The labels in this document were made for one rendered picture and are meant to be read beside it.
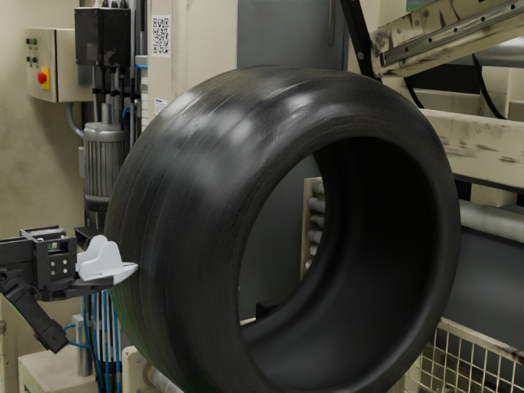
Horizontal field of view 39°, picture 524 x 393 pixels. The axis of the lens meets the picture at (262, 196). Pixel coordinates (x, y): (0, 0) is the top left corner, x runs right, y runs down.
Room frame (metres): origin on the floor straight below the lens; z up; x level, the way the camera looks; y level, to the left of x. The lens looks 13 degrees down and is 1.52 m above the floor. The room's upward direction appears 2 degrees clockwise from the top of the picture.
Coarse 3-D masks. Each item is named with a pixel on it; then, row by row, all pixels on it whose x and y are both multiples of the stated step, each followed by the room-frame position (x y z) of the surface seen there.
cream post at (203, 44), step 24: (168, 0) 1.34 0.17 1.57; (192, 0) 1.33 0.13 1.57; (216, 0) 1.36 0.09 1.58; (192, 24) 1.33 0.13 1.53; (216, 24) 1.36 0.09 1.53; (192, 48) 1.33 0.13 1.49; (216, 48) 1.36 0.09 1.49; (168, 72) 1.34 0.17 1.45; (192, 72) 1.33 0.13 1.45; (216, 72) 1.36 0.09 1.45; (168, 96) 1.34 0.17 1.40
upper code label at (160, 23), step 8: (152, 16) 1.40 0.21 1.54; (160, 16) 1.37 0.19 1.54; (168, 16) 1.34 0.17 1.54; (152, 24) 1.40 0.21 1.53; (160, 24) 1.37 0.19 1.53; (168, 24) 1.34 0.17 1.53; (152, 32) 1.40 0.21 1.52; (160, 32) 1.37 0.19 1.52; (168, 32) 1.34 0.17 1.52; (152, 40) 1.40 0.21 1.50; (160, 40) 1.37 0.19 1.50; (168, 40) 1.34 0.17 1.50; (152, 48) 1.40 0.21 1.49; (160, 48) 1.37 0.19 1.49; (168, 48) 1.34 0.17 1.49; (160, 56) 1.37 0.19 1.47; (168, 56) 1.34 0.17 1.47
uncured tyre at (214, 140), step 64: (192, 128) 1.03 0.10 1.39; (256, 128) 0.98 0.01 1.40; (320, 128) 1.01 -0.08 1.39; (384, 128) 1.08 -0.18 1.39; (128, 192) 1.05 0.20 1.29; (192, 192) 0.94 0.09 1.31; (256, 192) 0.95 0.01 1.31; (384, 192) 1.37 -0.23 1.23; (448, 192) 1.16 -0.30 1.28; (128, 256) 1.01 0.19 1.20; (192, 256) 0.92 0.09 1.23; (320, 256) 1.39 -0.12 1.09; (384, 256) 1.35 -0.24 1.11; (448, 256) 1.17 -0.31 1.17; (128, 320) 1.04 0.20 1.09; (192, 320) 0.91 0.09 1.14; (256, 320) 1.32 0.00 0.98; (320, 320) 1.34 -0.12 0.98; (384, 320) 1.27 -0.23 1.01; (192, 384) 0.94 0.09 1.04; (256, 384) 0.95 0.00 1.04; (320, 384) 1.19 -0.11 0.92; (384, 384) 1.10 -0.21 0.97
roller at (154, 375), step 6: (150, 366) 1.25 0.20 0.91; (150, 372) 1.24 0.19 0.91; (156, 372) 1.23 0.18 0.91; (150, 378) 1.24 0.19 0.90; (156, 378) 1.22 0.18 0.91; (162, 378) 1.21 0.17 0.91; (156, 384) 1.22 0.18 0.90; (162, 384) 1.20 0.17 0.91; (168, 384) 1.19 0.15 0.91; (174, 384) 1.18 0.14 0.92; (162, 390) 1.20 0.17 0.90; (168, 390) 1.18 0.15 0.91; (174, 390) 1.17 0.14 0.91; (180, 390) 1.16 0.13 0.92
